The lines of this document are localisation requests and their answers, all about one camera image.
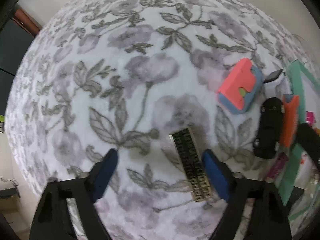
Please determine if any pink blue toy block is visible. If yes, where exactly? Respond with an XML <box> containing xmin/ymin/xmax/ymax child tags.
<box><xmin>217</xmin><ymin>58</ymin><xmax>264</xmax><ymax>114</ymax></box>

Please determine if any white smart watch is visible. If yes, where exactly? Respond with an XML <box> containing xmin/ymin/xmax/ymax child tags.
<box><xmin>264</xmin><ymin>69</ymin><xmax>283</xmax><ymax>83</ymax></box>

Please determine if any green rimmed white tray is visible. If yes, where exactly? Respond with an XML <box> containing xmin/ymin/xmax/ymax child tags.
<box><xmin>278</xmin><ymin>60</ymin><xmax>319</xmax><ymax>220</ymax></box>

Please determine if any black toy car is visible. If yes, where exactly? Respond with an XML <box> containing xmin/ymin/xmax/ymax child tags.
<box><xmin>253</xmin><ymin>97</ymin><xmax>285</xmax><ymax>159</ymax></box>

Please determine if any floral grey white blanket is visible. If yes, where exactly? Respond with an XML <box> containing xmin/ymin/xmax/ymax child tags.
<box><xmin>5</xmin><ymin>0</ymin><xmax>319</xmax><ymax>239</ymax></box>

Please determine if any gold black patterned bar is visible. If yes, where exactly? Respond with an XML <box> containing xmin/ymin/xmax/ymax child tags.
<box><xmin>169</xmin><ymin>128</ymin><xmax>212</xmax><ymax>203</ymax></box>

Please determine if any orange blue toy block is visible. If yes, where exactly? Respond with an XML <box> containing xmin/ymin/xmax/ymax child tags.
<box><xmin>280</xmin><ymin>94</ymin><xmax>299</xmax><ymax>148</ymax></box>

